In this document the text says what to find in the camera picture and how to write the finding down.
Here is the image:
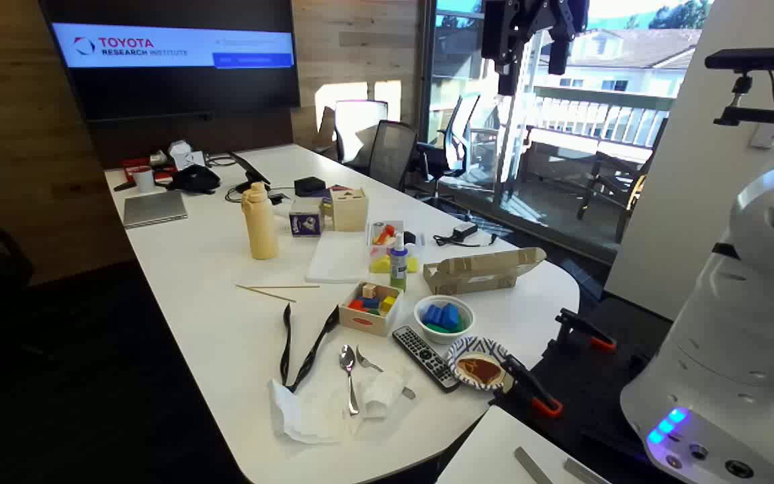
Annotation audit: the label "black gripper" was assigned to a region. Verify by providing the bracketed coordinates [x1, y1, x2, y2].
[478, 0, 593, 99]

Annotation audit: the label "mesh back office chair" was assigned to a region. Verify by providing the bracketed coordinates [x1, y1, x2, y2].
[439, 91, 486, 182]
[365, 117, 419, 190]

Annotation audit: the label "open cardboard tray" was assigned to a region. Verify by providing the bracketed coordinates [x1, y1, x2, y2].
[419, 245, 551, 299]

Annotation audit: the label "small black case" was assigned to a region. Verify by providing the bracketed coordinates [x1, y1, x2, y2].
[290, 174, 332, 198]

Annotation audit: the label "blue toy blocks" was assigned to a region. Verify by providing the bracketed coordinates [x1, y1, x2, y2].
[419, 300, 468, 337]

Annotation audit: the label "white bowl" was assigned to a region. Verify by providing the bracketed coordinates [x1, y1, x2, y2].
[411, 294, 478, 341]

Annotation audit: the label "clear plastic toy container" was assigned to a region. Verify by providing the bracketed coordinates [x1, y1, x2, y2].
[304, 220, 427, 287]

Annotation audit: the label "small purple white cube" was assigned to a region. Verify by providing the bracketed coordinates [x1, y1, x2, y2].
[289, 208, 326, 240]

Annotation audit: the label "wooden box of coloured blocks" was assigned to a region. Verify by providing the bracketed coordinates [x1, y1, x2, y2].
[340, 280, 407, 339]

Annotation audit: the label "brown pie slice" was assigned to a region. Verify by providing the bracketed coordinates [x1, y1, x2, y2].
[457, 355, 505, 386]

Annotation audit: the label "black remote control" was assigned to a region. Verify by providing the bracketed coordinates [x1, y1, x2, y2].
[390, 323, 466, 394]

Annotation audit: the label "cream squeeze bottle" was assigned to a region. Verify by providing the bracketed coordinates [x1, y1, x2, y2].
[239, 181, 282, 264]

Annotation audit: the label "black robot mounting stand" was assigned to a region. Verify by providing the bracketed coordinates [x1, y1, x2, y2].
[493, 294, 677, 484]

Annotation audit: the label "metal fork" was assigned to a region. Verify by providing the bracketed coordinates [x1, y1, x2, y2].
[356, 347, 419, 403]

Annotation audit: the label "wooden chopstick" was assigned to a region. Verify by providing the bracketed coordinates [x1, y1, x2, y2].
[234, 282, 298, 307]

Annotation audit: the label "black pouch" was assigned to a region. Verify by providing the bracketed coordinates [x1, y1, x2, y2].
[167, 162, 224, 195]

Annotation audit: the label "white boxy device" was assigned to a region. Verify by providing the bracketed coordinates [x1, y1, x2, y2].
[167, 138, 210, 174]

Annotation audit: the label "metal spoon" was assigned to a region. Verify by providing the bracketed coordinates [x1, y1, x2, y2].
[336, 341, 363, 419]

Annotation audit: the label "white board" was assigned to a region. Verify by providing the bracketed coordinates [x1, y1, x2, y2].
[433, 403, 617, 484]

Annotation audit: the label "grey metal strip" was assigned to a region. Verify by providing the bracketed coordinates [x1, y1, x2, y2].
[562, 455, 609, 484]
[512, 444, 558, 484]

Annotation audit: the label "grey closed laptop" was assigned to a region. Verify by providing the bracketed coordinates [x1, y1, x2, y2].
[120, 189, 191, 230]

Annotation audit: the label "red tool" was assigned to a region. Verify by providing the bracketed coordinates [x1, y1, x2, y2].
[111, 155, 177, 193]

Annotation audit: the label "black power adapter with cable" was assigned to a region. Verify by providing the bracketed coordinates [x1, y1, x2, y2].
[431, 220, 502, 252]

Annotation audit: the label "black camera on stand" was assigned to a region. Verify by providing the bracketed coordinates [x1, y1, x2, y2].
[703, 42, 774, 132]

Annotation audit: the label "black clamp orange handle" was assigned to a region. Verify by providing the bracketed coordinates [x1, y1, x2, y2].
[555, 307, 622, 355]
[500, 353, 568, 421]

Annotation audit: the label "wall mounted TV screen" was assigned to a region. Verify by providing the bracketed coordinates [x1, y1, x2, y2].
[38, 0, 304, 124]

